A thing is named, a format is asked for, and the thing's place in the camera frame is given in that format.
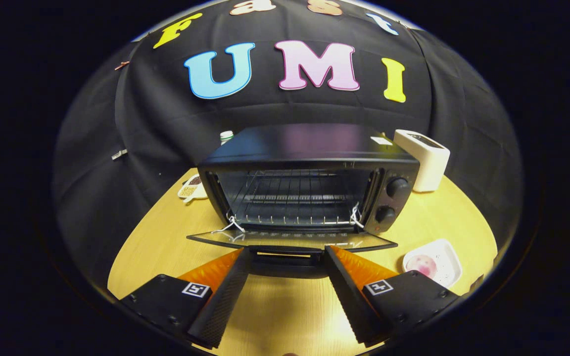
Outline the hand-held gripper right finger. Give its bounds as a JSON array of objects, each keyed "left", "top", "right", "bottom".
[{"left": 324, "top": 245, "right": 461, "bottom": 347}]

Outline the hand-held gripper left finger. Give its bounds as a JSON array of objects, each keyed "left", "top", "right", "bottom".
[{"left": 119, "top": 247, "right": 253, "bottom": 349}]

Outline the pink round food slice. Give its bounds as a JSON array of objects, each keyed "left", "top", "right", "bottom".
[{"left": 406, "top": 255, "right": 437, "bottom": 277}]

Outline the white square plate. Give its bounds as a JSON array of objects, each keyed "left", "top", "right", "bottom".
[{"left": 402, "top": 239, "right": 463, "bottom": 288}]

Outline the black toaster oven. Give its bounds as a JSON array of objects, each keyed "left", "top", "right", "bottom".
[{"left": 186, "top": 124, "right": 420, "bottom": 278}]

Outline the white pop-up toaster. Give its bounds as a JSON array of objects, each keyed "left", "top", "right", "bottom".
[{"left": 394, "top": 129, "right": 451, "bottom": 193}]

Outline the small white snack packet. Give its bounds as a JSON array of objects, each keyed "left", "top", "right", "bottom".
[{"left": 177, "top": 174, "right": 209, "bottom": 203}]

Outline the black backdrop cloth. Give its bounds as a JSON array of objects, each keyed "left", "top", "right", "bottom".
[{"left": 52, "top": 0, "right": 523, "bottom": 287}]

